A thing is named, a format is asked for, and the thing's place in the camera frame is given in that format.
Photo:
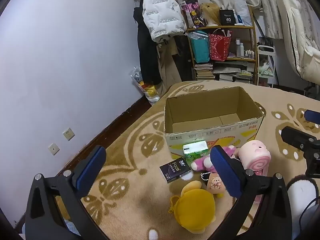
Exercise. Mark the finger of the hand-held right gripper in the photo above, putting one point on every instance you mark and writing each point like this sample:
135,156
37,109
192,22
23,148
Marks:
313,116
297,136

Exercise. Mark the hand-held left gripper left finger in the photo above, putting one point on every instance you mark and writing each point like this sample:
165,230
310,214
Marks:
91,171

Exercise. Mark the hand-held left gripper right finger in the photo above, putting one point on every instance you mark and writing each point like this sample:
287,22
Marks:
223,172

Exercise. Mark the pink towel roll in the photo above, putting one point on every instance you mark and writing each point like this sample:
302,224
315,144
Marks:
253,155

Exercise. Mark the cardboard box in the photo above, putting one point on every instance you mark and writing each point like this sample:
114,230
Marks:
200,110

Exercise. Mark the pink plush bear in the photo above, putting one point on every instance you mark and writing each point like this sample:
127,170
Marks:
201,162

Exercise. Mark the green tissue pack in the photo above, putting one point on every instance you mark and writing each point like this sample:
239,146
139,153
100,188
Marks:
196,152

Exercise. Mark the yellow plush toy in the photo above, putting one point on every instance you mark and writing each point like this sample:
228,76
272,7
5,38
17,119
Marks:
195,205

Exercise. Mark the black tissue pack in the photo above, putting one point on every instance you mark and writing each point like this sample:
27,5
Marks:
173,170

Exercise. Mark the beige patterned rug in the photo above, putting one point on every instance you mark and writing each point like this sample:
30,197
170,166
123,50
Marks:
140,205

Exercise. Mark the white trolley cart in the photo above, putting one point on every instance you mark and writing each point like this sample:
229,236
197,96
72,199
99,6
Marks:
265,48

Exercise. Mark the cream office chair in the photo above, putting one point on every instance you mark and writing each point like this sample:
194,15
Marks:
295,30

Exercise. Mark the row of small bottles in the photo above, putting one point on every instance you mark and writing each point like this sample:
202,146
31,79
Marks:
250,54

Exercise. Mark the pile of magazines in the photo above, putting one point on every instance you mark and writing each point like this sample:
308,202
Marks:
232,75

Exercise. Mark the wooden shelf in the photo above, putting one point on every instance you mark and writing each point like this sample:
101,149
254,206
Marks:
255,45

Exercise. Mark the clear bag with yellow toys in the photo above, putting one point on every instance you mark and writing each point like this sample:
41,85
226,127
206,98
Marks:
150,92

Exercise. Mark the stack of books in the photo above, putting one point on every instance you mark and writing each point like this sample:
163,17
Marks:
203,72

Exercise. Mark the white bottle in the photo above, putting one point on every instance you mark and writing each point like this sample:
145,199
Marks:
237,47

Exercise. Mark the red gift bag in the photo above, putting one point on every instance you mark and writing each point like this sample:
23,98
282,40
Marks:
218,47

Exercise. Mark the beige hanging garment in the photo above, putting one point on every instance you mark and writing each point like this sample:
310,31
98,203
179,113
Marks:
167,67

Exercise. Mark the teal bag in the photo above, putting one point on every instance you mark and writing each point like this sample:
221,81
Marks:
201,50

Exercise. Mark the black hanging coat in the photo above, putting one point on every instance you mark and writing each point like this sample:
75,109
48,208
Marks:
147,55

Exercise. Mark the black box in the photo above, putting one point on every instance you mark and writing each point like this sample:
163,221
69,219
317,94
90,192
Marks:
228,18

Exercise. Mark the white plastic bag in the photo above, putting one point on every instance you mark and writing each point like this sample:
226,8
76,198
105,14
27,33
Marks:
241,7

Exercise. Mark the blonde wig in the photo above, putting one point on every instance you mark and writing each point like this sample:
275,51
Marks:
211,12

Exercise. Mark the purple printed bag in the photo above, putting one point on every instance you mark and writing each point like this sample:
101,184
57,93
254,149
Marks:
193,15

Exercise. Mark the white puffer jacket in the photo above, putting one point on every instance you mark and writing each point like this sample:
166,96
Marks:
160,12

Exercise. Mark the white wall socket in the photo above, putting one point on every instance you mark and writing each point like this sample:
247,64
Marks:
68,134
53,149

